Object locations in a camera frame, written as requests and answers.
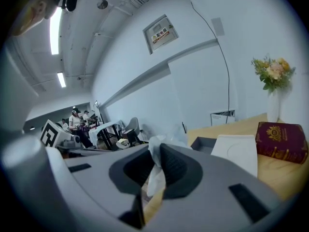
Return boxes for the dark red ornate book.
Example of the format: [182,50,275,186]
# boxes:
[255,121,309,164]

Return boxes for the white cloth covered table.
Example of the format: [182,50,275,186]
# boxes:
[88,120,124,150]

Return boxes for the yellow flower bouquet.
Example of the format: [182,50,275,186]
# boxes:
[251,54,296,94]

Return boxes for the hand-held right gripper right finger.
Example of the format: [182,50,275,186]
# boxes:
[144,143,283,232]

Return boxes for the white box lid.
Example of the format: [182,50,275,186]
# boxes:
[211,134,258,178]

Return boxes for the white board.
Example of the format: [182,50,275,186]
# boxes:
[93,100,102,124]

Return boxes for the white plastic bag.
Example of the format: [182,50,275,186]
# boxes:
[146,124,189,198]

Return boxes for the grey shell chair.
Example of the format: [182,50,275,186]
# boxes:
[125,116,143,147]

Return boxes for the long ceiling light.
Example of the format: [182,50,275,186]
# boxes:
[49,7,63,56]

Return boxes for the short ceiling light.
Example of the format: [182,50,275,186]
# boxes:
[57,72,67,88]

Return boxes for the thin black wall cable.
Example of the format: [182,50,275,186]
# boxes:
[190,0,236,124]

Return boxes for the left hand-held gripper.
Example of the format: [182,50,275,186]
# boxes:
[40,119,82,152]

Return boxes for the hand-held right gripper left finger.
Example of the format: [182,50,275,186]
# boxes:
[45,144,155,229]

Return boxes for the grey wall plate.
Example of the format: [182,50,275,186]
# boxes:
[211,17,225,37]

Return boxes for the white vase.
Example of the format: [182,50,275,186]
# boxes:
[267,90,282,123]

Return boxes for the grey box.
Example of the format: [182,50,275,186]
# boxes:
[190,136,218,156]

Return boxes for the person's head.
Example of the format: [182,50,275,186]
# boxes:
[11,0,62,36]

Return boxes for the grey electrical wall cabinet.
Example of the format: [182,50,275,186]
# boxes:
[142,14,180,55]

